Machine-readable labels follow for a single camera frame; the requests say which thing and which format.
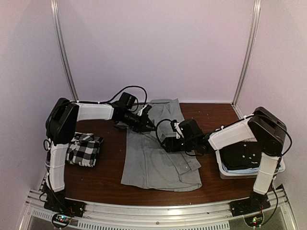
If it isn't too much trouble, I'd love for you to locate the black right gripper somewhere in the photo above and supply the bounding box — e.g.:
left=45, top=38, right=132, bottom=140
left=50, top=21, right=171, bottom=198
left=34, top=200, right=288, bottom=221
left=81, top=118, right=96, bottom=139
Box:
left=161, top=137, right=195, bottom=153

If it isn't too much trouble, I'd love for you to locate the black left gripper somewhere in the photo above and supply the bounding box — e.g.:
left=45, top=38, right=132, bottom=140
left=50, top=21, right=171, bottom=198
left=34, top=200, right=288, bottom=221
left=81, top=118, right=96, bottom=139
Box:
left=119, top=110, right=157, bottom=133

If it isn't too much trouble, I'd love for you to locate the grey long sleeve shirt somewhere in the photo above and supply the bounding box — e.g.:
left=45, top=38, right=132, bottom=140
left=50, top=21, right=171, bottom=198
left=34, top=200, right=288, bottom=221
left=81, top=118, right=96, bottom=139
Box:
left=121, top=99, right=202, bottom=192

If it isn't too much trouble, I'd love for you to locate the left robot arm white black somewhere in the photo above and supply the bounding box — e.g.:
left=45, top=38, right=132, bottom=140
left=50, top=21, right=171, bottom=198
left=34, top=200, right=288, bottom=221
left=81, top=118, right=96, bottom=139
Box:
left=46, top=92, right=156, bottom=193

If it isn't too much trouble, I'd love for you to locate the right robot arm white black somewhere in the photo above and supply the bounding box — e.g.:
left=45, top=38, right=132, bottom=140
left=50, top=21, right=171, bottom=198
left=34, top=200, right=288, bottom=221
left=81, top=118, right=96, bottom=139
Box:
left=158, top=107, right=289, bottom=212

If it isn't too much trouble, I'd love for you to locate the white plastic laundry basket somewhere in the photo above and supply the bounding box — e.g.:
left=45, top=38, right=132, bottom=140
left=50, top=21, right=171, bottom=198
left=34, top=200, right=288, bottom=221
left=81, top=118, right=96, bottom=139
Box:
left=214, top=138, right=286, bottom=180

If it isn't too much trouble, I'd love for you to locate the black shirt in basket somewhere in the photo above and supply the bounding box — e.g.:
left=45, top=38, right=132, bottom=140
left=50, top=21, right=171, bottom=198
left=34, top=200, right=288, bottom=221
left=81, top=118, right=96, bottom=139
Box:
left=219, top=141, right=261, bottom=171

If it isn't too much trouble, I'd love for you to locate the light blue shirt in basket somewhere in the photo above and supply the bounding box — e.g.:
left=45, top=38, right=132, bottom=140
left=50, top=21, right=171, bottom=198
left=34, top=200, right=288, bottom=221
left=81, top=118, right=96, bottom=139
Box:
left=222, top=164, right=259, bottom=174

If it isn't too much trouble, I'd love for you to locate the black white plaid folded shirt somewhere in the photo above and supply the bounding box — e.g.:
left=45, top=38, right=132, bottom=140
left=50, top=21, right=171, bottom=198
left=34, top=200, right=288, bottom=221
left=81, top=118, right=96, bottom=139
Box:
left=66, top=132, right=104, bottom=168

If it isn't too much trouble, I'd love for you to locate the right circuit board with LEDs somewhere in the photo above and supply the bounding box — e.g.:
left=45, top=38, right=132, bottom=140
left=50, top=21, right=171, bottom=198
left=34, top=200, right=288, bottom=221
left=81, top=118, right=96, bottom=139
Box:
left=244, top=214, right=264, bottom=228

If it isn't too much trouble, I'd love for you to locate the circuit board with leds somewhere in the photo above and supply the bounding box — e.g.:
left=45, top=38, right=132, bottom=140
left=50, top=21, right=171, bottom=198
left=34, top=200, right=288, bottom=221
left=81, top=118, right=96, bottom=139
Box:
left=244, top=214, right=264, bottom=228
left=51, top=213, right=72, bottom=228

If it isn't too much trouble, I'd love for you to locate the left circuit board with LEDs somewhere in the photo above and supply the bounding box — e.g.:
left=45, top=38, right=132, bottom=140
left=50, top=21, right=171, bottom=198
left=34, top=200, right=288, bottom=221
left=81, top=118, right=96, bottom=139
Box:
left=51, top=213, right=72, bottom=228

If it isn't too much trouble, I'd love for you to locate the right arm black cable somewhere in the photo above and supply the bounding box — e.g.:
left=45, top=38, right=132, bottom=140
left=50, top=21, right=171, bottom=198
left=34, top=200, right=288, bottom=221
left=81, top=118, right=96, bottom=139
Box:
left=155, top=118, right=173, bottom=147

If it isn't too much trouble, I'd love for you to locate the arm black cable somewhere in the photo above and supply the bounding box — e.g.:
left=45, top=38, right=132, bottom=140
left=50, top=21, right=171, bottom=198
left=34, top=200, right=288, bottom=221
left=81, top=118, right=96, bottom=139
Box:
left=105, top=85, right=148, bottom=106
left=155, top=118, right=173, bottom=147

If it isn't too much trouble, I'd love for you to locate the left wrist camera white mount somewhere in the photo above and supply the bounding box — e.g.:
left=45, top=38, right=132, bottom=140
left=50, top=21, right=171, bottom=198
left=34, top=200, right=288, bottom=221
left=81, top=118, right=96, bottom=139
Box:
left=137, top=104, right=152, bottom=116

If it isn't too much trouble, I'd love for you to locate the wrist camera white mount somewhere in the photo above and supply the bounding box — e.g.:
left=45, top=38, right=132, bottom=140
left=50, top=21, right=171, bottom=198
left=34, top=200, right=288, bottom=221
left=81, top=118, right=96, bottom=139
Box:
left=137, top=104, right=152, bottom=116
left=170, top=120, right=184, bottom=139

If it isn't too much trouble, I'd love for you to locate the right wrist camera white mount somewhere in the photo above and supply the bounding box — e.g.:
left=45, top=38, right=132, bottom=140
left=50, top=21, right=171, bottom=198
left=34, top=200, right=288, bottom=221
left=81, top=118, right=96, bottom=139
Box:
left=170, top=120, right=184, bottom=139

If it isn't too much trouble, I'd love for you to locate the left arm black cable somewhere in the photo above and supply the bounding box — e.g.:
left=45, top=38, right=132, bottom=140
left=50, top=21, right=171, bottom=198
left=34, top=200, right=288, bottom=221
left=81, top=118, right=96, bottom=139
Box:
left=105, top=85, right=148, bottom=106

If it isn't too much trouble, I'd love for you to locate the front aluminium rail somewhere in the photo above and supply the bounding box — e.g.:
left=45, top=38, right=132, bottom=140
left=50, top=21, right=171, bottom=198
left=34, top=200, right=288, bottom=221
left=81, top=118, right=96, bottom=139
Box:
left=17, top=188, right=298, bottom=230

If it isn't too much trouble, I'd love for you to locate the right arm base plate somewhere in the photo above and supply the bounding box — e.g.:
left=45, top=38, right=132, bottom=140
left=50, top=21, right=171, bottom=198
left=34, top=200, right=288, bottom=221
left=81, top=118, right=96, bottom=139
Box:
left=229, top=192, right=271, bottom=217

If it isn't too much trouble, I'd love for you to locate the left aluminium frame post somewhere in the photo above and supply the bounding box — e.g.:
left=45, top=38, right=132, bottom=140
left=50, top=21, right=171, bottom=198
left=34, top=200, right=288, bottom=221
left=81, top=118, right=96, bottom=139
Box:
left=50, top=0, right=79, bottom=100

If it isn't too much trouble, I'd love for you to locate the aluminium frame post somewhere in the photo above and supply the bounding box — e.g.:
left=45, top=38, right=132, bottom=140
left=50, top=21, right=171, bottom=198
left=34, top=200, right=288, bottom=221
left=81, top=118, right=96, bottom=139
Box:
left=232, top=0, right=261, bottom=107
left=50, top=0, right=79, bottom=100

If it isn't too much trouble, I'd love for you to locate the right aluminium frame post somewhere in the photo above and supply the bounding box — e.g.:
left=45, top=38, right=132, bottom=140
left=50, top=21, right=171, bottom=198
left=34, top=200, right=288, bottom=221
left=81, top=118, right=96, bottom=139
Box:
left=232, top=0, right=261, bottom=107

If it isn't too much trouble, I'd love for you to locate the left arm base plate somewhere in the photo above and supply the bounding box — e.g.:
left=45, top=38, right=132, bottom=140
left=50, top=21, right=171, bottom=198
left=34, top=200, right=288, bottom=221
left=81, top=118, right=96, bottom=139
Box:
left=44, top=196, right=85, bottom=218

